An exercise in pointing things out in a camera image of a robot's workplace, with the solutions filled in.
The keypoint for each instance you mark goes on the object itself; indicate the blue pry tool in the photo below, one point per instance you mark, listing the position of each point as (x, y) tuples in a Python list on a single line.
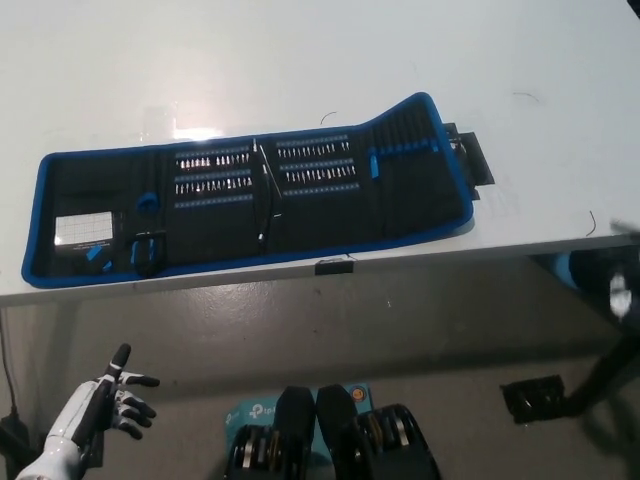
[(375, 162)]

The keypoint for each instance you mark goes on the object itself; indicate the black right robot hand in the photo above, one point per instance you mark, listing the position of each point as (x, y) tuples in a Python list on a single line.
[(620, 295)]

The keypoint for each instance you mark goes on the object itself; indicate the black blue-trimmed toolkit roll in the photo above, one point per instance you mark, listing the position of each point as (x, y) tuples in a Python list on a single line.
[(320, 220)]

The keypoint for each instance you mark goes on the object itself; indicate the teal tp-link box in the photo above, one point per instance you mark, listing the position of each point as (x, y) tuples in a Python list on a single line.
[(247, 412)]

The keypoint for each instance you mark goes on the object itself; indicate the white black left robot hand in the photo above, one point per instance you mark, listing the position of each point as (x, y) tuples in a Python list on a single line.
[(82, 407)]

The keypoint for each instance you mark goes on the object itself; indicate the black desk leg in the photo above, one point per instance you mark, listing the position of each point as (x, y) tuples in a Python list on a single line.
[(600, 370)]

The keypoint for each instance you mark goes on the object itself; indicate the black floor outlet plate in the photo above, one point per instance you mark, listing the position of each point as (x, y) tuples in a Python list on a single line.
[(535, 400)]

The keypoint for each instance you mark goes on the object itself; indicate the light blue chair part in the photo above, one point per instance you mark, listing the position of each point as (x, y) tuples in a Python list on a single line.
[(564, 270)]

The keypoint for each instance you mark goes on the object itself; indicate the large black tape patch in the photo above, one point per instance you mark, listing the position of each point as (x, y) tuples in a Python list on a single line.
[(475, 160)]

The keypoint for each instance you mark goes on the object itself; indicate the black power adapter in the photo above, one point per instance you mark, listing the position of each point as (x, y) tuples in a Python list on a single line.
[(12, 430)]

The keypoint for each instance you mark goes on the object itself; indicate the small black tape strip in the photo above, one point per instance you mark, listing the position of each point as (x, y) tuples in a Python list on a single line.
[(334, 267)]

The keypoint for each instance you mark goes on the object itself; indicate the white label card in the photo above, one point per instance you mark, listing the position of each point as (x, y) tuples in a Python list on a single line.
[(84, 229)]

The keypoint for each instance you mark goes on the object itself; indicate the blue triangular pick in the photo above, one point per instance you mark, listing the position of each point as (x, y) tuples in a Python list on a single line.
[(93, 254), (107, 266)]

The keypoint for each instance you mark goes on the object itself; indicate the silver extension rod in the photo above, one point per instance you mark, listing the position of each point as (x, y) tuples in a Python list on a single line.
[(265, 175)]

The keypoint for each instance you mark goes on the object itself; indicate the blue round suction cup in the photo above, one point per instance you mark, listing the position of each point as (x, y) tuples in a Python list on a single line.
[(147, 201)]

